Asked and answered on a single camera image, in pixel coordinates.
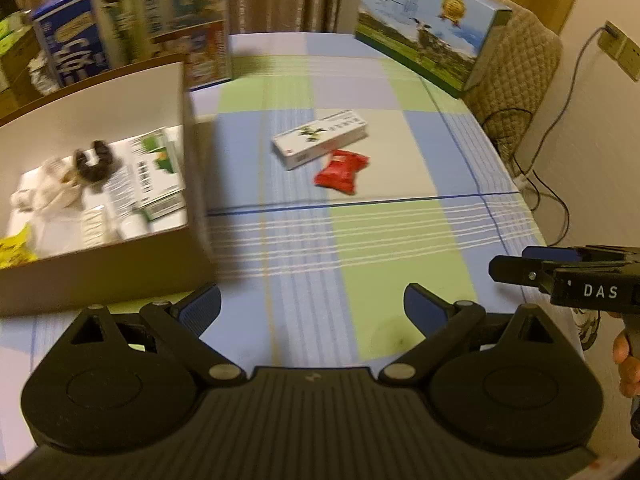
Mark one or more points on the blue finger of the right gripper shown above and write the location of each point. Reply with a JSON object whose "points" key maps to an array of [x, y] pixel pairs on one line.
{"points": [[550, 253]]}

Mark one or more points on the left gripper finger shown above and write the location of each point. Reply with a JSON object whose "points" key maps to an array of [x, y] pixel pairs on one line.
{"points": [[179, 327], [444, 327]]}

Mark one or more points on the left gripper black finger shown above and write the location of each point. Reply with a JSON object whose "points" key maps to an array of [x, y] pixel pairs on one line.
{"points": [[523, 271]]}

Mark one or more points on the small white bottle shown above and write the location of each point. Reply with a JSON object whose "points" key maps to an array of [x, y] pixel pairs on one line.
{"points": [[132, 226]]}

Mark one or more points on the white wavy plastic rack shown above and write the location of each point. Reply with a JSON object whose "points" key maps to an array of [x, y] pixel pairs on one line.
{"points": [[94, 227]]}

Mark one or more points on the green white spray box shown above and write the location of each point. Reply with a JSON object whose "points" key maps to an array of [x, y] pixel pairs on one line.
{"points": [[158, 182]]}

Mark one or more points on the dark brown scrunchie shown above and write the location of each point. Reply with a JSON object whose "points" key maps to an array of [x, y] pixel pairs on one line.
{"points": [[100, 169]]}

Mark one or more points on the yellow snack pouch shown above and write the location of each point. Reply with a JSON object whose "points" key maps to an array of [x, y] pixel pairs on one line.
{"points": [[15, 250]]}

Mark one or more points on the red snack packet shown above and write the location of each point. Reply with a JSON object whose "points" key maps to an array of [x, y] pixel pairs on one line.
{"points": [[341, 171]]}

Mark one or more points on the white cloth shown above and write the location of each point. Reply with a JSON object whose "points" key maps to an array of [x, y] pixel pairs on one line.
{"points": [[57, 187]]}

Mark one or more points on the white bird ointment box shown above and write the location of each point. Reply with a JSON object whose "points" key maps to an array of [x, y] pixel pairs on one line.
{"points": [[315, 139]]}

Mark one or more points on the white ointment tube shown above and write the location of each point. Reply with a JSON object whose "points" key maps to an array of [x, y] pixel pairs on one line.
{"points": [[120, 192]]}

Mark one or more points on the person right hand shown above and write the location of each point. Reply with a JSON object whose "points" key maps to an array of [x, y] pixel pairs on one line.
{"points": [[628, 366]]}

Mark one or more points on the brown cardboard storage box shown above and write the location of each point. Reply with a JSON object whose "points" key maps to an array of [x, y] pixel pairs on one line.
{"points": [[115, 107]]}

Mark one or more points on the quilted beige cover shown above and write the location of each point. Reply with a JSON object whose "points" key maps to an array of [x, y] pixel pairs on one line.
{"points": [[518, 77]]}

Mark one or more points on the checkered bed sheet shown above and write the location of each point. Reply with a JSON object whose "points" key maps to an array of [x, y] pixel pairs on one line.
{"points": [[311, 188]]}

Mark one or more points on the green cow milk box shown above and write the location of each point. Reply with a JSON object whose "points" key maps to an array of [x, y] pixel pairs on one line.
{"points": [[448, 42]]}

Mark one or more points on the trash bin with bag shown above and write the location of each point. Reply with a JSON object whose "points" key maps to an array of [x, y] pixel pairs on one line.
{"points": [[41, 75]]}

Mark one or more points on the blue milk carton box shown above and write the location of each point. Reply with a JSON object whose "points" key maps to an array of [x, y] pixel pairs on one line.
{"points": [[83, 38]]}

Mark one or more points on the tissue pack cardboard box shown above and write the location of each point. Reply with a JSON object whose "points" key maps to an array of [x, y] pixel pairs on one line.
{"points": [[19, 46]]}

